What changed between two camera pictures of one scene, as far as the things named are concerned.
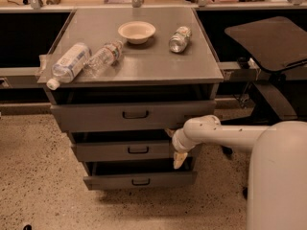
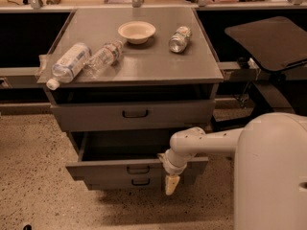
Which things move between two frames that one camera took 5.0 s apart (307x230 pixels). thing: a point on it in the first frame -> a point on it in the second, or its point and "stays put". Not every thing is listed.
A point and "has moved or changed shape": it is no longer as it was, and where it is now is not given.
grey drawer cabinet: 128,80 stays put
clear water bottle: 105,57 stays put
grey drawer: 124,146 has moved or changed shape
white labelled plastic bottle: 69,64 stays put
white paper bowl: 136,32 stays put
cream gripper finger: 178,159 -> 171,181
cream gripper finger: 170,131 -> 161,156
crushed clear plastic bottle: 179,38 stays put
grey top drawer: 127,116 stays put
